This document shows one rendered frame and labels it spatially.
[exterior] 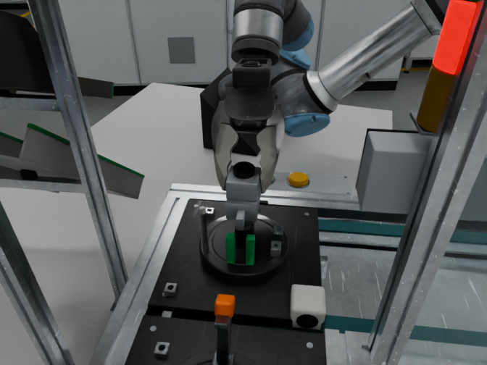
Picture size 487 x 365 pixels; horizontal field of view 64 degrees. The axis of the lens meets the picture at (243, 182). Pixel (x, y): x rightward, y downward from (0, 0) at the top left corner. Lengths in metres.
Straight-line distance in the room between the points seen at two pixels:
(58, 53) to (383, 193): 0.36
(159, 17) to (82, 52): 0.74
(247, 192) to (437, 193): 0.25
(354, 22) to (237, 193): 3.25
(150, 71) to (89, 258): 2.98
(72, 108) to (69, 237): 0.43
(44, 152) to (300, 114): 0.60
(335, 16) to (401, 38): 2.74
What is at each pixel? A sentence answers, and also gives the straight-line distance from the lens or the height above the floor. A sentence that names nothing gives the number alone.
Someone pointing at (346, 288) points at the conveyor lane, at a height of 0.92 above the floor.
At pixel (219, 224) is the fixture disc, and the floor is 0.99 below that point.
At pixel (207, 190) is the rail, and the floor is 0.96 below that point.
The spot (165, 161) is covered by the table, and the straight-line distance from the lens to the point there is 1.06.
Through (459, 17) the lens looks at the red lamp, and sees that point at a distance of 0.34.
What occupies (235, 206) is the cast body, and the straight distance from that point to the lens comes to 0.53.
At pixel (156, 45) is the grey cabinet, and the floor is 0.46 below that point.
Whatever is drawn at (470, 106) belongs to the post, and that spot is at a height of 1.30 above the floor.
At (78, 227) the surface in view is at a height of 0.86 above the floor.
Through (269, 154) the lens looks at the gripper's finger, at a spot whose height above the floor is 1.14.
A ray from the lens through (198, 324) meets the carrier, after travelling 0.54.
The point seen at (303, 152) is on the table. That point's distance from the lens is 1.10.
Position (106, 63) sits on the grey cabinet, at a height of 0.32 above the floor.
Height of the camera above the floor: 1.41
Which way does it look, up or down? 35 degrees down
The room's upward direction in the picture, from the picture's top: straight up
